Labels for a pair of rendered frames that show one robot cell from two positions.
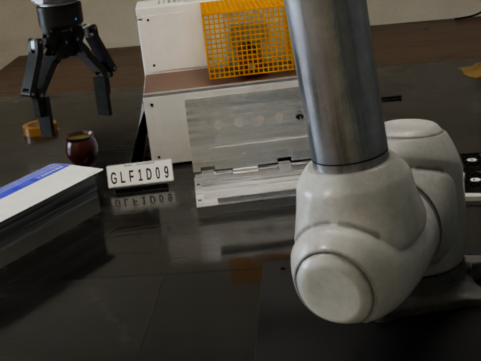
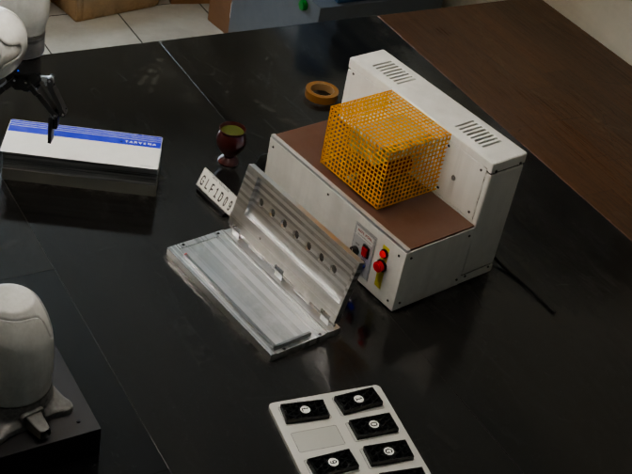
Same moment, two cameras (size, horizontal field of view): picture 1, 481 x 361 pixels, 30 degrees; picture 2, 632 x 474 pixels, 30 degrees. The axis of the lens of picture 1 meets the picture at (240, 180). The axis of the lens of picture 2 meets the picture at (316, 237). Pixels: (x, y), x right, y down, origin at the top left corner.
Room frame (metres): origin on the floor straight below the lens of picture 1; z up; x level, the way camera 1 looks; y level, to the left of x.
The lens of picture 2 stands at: (0.56, -1.84, 2.74)
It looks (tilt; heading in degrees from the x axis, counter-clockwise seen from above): 36 degrees down; 48
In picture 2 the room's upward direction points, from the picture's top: 11 degrees clockwise
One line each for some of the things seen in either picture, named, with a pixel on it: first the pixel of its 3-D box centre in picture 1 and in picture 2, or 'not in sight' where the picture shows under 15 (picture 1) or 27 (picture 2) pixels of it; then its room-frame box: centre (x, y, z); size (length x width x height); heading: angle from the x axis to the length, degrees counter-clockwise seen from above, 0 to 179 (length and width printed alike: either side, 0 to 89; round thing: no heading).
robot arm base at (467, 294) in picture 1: (426, 269); (17, 397); (1.27, -0.28, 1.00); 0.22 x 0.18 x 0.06; 95
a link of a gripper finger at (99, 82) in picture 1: (102, 96); (51, 127); (1.58, 0.23, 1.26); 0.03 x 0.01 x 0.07; 51
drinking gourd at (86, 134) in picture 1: (82, 155); (230, 145); (2.21, 0.40, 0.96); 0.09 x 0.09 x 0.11
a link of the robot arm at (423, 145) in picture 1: (408, 193); (6, 339); (1.26, -0.25, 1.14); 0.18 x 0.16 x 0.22; 150
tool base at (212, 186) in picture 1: (289, 181); (251, 287); (1.95, -0.11, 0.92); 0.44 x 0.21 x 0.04; 92
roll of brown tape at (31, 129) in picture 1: (39, 127); (322, 92); (2.67, 0.60, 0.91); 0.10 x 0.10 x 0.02
